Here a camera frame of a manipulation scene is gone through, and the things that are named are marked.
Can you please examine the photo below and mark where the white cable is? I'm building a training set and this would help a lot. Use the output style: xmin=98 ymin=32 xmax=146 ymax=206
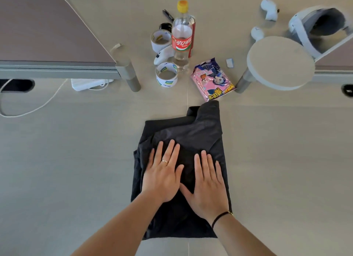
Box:
xmin=0 ymin=79 xmax=68 ymax=118

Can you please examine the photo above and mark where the person's left forearm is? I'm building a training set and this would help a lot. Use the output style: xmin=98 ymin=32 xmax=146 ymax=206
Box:
xmin=71 ymin=192 xmax=166 ymax=256

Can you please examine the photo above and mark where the white tape roll blue print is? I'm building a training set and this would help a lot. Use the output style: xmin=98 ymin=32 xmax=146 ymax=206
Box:
xmin=156 ymin=62 xmax=179 ymax=88

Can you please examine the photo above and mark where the white headset controller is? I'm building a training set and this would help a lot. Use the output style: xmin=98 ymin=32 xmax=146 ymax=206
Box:
xmin=260 ymin=0 xmax=280 ymax=22
xmin=250 ymin=26 xmax=265 ymax=42

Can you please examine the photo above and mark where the white game controller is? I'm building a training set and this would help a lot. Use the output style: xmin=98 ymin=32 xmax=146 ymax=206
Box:
xmin=154 ymin=45 xmax=175 ymax=66

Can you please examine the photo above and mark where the brown desk shelf grey leg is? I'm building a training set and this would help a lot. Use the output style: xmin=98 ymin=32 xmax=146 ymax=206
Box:
xmin=0 ymin=0 xmax=141 ymax=93

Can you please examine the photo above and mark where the white headset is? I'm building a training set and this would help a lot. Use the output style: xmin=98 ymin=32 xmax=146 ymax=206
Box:
xmin=288 ymin=5 xmax=353 ymax=60

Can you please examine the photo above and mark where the clear bottle yellow cap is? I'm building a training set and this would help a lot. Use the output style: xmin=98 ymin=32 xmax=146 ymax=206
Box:
xmin=171 ymin=0 xmax=193 ymax=72

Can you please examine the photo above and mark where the brown desk shelf grey frame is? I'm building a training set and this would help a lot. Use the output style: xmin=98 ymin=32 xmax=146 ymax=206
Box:
xmin=314 ymin=32 xmax=353 ymax=84

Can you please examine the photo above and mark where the person's left hand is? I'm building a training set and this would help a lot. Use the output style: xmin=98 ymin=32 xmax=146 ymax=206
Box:
xmin=142 ymin=139 xmax=185 ymax=204

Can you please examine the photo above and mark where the black pen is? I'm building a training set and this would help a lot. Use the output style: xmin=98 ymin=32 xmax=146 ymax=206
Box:
xmin=162 ymin=9 xmax=175 ymax=23

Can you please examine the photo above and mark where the person's right forearm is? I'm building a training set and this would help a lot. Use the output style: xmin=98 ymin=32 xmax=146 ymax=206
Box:
xmin=212 ymin=212 xmax=277 ymax=256

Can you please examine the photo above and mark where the person's right hand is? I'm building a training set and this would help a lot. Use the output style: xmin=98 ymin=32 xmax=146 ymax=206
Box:
xmin=179 ymin=150 xmax=231 ymax=225

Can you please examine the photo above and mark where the white power adapter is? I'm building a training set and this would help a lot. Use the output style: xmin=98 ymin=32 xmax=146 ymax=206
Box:
xmin=71 ymin=79 xmax=114 ymax=92

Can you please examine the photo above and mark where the pink snack packet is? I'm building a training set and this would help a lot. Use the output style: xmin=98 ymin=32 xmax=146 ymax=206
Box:
xmin=190 ymin=58 xmax=237 ymax=102

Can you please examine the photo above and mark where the black cord bracelet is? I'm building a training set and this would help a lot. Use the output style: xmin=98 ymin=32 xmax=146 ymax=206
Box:
xmin=211 ymin=211 xmax=234 ymax=229

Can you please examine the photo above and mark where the black garment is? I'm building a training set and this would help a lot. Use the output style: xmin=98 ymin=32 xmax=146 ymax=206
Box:
xmin=131 ymin=100 xmax=233 ymax=240

